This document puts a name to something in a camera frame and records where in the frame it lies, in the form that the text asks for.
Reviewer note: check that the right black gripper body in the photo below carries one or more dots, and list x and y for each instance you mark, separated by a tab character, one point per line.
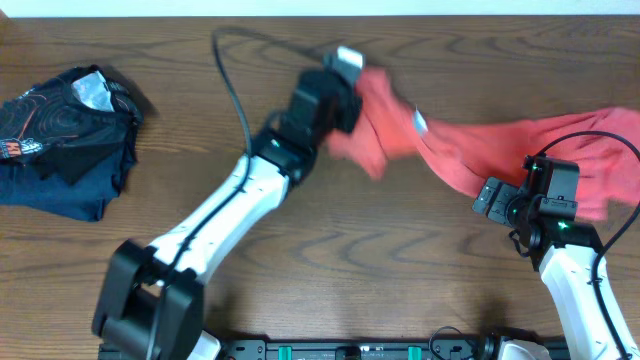
495	200

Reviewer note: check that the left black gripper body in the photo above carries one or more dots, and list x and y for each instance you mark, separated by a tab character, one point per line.
345	101

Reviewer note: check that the red t-shirt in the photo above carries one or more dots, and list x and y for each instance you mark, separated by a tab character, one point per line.
464	156

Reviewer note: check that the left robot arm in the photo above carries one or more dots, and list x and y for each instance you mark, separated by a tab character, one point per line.
151	304

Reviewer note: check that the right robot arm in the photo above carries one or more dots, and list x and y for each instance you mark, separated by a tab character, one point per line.
567	254

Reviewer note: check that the navy blue folded garment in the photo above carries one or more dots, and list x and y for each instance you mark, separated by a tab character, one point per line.
85	200

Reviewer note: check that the black graphic t-shirt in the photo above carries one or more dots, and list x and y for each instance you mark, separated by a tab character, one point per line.
69	124

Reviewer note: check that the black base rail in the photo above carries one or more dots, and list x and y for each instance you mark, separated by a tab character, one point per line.
441	348

